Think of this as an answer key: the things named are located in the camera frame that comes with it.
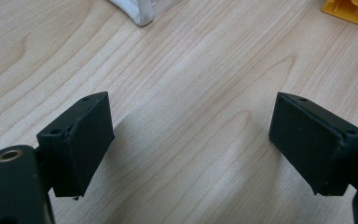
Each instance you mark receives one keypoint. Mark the yellow toy block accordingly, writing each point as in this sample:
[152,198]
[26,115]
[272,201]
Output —
[351,14]

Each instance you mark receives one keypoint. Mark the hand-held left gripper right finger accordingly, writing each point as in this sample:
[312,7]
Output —
[317,146]

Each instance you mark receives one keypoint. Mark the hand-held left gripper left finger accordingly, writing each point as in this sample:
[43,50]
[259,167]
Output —
[80,146]

